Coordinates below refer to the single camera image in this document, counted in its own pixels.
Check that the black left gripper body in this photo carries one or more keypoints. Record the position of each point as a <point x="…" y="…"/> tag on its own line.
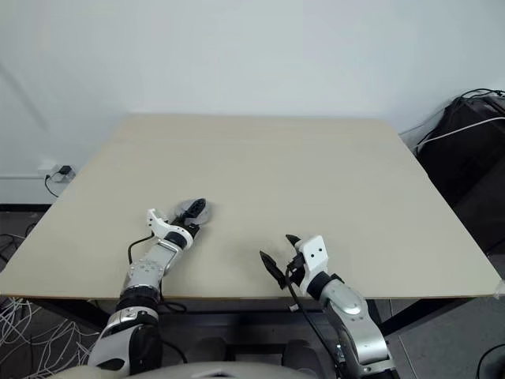
<point x="188" y="228"/>

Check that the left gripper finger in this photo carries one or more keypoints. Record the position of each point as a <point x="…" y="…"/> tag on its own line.
<point x="194" y="208"/>

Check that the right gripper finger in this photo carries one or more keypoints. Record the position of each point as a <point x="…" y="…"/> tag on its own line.
<point x="272" y="268"/>
<point x="294" y="239"/>

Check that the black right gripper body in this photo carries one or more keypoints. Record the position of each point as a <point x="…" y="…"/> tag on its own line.
<point x="296" y="268"/>

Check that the silver motor end cover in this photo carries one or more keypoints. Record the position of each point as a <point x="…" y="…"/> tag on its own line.
<point x="207" y="215"/>

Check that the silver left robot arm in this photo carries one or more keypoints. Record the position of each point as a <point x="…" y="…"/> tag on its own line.
<point x="154" y="260"/>

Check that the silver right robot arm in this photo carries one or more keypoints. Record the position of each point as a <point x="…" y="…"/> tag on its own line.
<point x="351" y="308"/>

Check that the grey robot torso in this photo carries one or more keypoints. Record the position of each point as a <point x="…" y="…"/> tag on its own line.
<point x="221" y="371"/>

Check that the black plug adapter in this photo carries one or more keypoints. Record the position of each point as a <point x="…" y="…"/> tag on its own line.
<point x="64" y="170"/>

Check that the large black bag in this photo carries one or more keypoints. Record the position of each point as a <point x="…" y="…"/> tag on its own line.
<point x="465" y="169"/>

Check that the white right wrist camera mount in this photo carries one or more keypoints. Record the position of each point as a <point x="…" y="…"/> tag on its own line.
<point x="313" y="254"/>

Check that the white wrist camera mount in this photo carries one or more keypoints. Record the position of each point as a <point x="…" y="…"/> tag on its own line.
<point x="159" y="225"/>
<point x="313" y="254"/>

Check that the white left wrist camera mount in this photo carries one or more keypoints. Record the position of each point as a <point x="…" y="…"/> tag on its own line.
<point x="159" y="225"/>

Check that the black metal table frame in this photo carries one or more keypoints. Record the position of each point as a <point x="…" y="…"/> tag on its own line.
<point x="71" y="312"/>

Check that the white wall power socket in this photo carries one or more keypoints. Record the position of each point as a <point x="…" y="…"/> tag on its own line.
<point x="47" y="165"/>

